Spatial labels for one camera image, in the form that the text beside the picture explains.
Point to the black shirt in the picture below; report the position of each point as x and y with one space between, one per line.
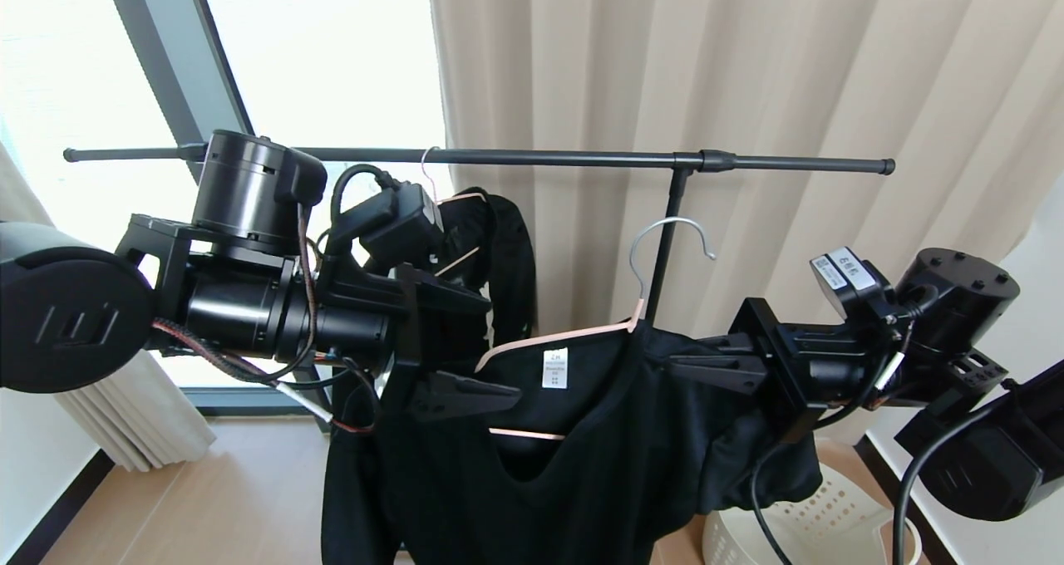
582 482

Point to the window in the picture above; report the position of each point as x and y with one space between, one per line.
332 58

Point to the beige curtain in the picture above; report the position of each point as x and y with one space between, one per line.
150 424
748 66

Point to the black shorts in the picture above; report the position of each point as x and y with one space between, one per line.
511 257

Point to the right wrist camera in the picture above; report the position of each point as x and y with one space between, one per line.
856 287

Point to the black clothes rack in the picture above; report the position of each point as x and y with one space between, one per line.
582 159

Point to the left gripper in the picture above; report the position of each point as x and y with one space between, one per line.
366 332

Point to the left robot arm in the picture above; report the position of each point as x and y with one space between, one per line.
75 316

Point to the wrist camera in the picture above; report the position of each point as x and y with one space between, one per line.
856 287
399 220

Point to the white laundry basket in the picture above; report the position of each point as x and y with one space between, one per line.
815 515

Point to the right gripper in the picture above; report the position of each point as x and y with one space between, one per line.
798 357

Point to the pink clothes hanger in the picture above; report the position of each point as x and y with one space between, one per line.
636 274
426 174

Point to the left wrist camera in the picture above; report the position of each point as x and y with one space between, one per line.
399 220

